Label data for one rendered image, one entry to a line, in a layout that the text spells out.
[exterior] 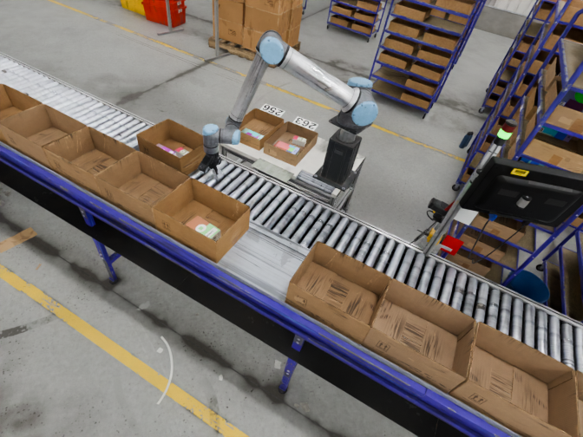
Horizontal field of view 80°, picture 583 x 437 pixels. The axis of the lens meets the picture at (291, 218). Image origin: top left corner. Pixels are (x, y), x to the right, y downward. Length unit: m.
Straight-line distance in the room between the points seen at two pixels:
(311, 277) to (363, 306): 0.29
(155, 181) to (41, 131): 0.91
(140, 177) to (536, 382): 2.27
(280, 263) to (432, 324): 0.79
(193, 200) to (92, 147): 0.80
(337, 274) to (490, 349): 0.76
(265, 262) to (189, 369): 1.00
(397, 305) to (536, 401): 0.66
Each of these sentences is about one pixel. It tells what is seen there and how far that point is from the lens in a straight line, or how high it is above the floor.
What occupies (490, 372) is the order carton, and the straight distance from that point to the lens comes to 1.87.
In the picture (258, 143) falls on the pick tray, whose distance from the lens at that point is 2.68.
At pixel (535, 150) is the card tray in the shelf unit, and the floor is 1.38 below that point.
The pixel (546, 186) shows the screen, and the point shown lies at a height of 1.48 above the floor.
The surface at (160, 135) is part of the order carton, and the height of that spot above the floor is 0.82.
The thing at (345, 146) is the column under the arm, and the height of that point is 1.07.
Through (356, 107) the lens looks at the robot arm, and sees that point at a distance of 2.04.
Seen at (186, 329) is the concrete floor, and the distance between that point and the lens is 2.61.
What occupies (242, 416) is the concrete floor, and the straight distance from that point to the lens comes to 2.39.
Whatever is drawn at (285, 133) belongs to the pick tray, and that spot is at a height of 0.76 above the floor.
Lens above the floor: 2.32
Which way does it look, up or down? 46 degrees down
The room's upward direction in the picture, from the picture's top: 11 degrees clockwise
